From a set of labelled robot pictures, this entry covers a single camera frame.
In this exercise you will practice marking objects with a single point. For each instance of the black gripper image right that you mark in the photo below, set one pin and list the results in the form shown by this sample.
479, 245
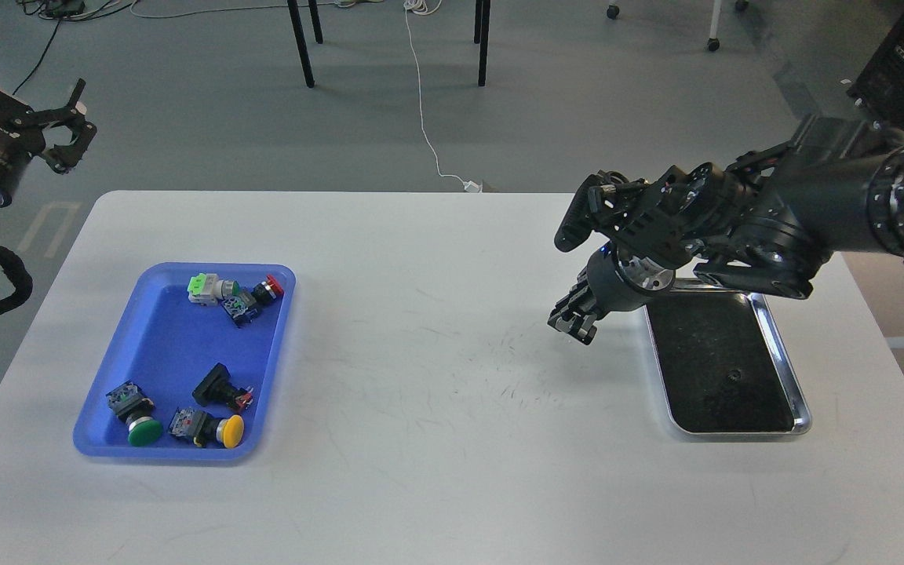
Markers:
608, 284

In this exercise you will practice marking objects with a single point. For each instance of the silver metal tray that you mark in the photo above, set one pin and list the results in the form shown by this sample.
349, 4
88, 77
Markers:
698, 335

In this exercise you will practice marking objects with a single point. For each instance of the blue plastic tray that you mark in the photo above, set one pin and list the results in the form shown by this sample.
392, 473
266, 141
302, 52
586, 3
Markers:
166, 345

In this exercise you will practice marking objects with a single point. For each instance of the black table leg left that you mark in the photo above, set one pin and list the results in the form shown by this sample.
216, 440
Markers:
300, 39

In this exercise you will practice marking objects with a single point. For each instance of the black table leg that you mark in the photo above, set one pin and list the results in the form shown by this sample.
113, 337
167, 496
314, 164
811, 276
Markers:
300, 39
481, 34

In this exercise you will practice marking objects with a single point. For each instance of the green mushroom push button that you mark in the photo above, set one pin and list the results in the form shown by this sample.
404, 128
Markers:
135, 410

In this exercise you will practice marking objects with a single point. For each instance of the black table leg right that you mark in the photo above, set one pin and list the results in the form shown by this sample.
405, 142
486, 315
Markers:
481, 34

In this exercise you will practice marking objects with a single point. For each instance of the yellow mushroom push button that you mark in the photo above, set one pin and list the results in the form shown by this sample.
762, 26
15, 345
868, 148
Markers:
201, 428

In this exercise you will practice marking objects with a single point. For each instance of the black wrist camera block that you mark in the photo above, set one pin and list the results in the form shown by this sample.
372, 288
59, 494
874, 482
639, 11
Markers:
629, 214

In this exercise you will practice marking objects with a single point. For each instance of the green white push button switch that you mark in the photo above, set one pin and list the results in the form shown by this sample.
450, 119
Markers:
210, 289

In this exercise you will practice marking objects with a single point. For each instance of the red push button switch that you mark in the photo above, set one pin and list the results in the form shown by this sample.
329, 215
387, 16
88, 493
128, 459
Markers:
242, 305

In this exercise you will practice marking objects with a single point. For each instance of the black push button switch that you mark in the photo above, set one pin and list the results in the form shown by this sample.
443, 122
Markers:
216, 389

